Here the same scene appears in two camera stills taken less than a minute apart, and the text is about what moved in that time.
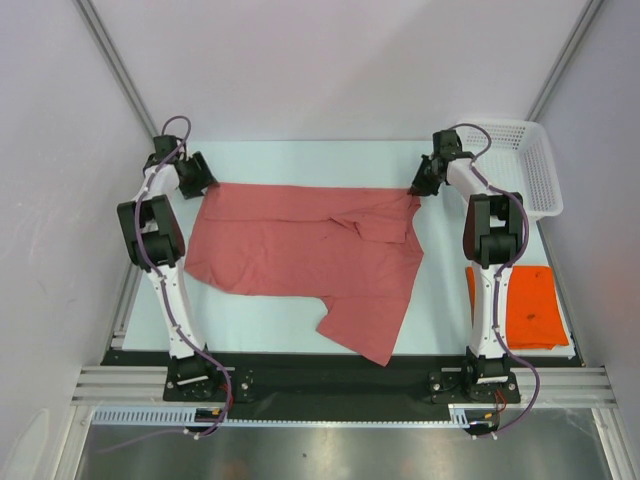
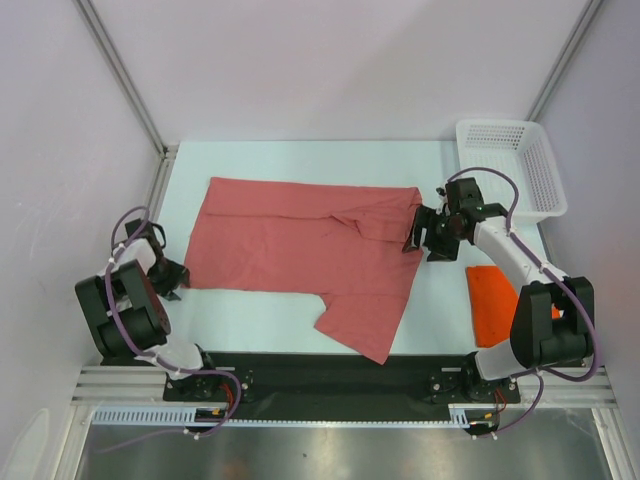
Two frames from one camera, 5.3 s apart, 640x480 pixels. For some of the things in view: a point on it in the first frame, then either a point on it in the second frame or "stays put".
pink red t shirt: x=358 y=249 stays put
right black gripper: x=420 y=186 to x=440 y=252
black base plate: x=212 y=385 stays put
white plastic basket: x=520 y=159 stays put
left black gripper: x=204 y=177 to x=179 y=274
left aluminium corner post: x=98 y=29 stays put
